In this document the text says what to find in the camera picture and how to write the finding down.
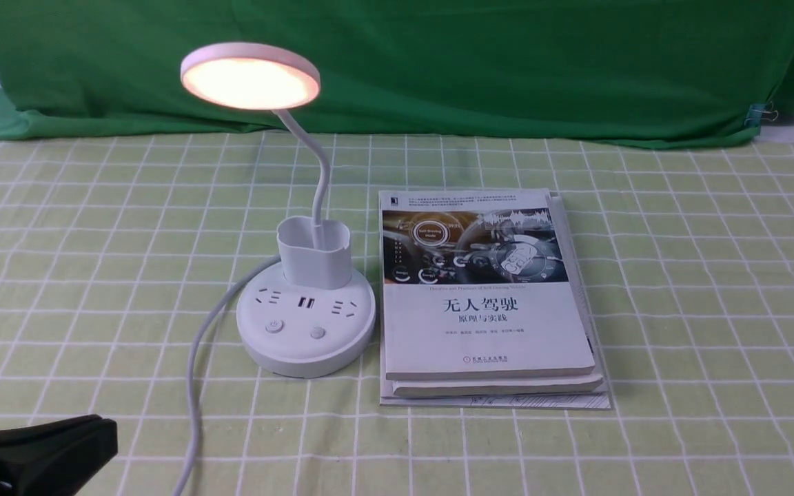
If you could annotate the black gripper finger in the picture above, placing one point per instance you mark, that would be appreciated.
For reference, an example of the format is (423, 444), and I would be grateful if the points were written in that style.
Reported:
(57, 458)

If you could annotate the white desk lamp with sockets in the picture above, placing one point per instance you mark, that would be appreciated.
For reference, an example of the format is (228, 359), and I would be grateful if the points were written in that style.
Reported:
(310, 312)

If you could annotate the green checkered tablecloth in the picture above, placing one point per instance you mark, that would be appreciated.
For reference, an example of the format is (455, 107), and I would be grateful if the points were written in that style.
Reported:
(113, 250)

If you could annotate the green backdrop cloth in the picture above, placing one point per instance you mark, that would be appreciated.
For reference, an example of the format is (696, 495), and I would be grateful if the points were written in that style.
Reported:
(651, 74)

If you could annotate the top book with car cover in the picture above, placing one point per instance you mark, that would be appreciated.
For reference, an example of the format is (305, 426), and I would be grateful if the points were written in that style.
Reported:
(480, 289)

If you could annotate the bottom thin booklet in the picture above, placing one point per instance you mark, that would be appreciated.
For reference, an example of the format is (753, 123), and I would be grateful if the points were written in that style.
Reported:
(507, 401)

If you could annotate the blue binder clip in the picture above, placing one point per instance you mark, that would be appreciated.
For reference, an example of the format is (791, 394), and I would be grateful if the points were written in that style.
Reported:
(760, 114)

